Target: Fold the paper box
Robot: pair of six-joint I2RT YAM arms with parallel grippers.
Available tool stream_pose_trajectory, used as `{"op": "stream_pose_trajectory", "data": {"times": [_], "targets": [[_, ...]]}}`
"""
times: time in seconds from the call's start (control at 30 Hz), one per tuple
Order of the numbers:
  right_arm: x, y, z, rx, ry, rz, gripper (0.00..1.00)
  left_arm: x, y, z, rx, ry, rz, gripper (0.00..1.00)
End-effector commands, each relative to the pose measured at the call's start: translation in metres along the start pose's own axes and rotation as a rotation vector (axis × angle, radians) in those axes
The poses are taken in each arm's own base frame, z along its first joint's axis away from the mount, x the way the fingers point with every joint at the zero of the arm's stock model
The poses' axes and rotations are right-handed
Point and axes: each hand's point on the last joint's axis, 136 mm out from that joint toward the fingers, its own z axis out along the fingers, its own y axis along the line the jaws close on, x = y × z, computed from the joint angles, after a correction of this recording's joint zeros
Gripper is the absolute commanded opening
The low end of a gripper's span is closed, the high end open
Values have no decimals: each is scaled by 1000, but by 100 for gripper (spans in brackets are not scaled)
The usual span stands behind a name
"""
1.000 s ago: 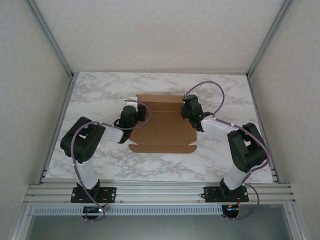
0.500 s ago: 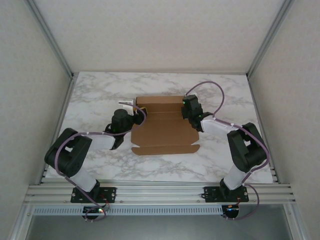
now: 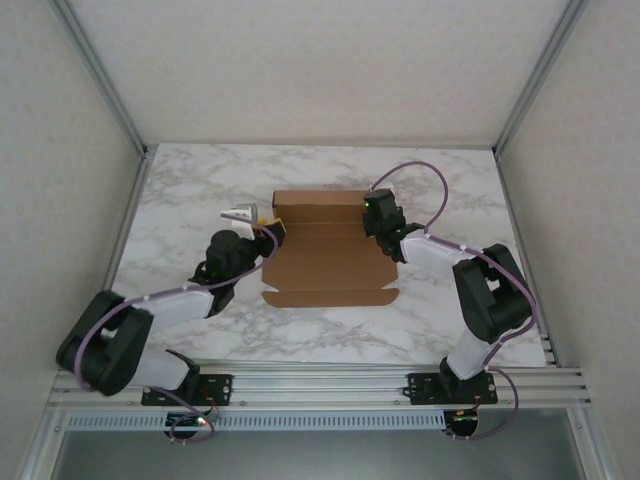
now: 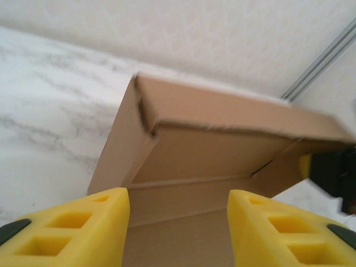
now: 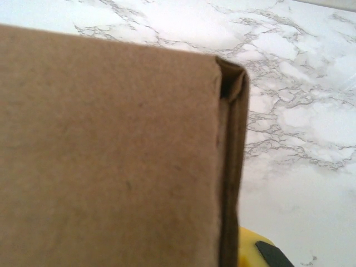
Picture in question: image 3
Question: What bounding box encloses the brown cardboard box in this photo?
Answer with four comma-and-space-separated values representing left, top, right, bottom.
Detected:
260, 188, 400, 309

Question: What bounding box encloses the small circuit board with LEDs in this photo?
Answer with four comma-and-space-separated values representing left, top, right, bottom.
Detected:
166, 412, 211, 430

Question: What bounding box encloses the round black board plate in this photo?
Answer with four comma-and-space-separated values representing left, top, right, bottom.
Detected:
446, 408, 481, 437

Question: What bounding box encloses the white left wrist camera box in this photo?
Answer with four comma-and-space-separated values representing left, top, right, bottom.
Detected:
217, 202, 261, 240

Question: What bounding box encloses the aluminium left side rail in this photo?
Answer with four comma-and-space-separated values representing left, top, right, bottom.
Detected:
74, 149, 154, 370

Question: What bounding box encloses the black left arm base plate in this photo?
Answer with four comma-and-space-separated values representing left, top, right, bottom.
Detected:
141, 373, 235, 407

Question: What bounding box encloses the aluminium right side rail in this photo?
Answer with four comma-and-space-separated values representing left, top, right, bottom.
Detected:
494, 149, 559, 366

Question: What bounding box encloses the aluminium mounting rail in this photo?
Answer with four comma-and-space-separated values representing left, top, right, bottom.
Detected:
47, 367, 595, 414

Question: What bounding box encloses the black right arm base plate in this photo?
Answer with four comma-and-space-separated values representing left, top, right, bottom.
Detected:
407, 372, 500, 406

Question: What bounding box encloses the slotted grey cable duct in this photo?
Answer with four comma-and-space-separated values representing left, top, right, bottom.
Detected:
64, 410, 446, 432

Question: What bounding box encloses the aluminium right corner post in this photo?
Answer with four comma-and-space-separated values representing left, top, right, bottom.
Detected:
492, 0, 591, 156

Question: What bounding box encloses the aluminium corner post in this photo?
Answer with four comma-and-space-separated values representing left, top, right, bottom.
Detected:
49, 0, 150, 157
492, 0, 591, 156

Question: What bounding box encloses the aluminium left corner post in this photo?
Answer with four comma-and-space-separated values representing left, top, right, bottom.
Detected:
49, 0, 150, 157

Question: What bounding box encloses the aluminium lower frame bar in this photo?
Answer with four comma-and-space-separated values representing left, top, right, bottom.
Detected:
14, 409, 69, 480
564, 407, 619, 480

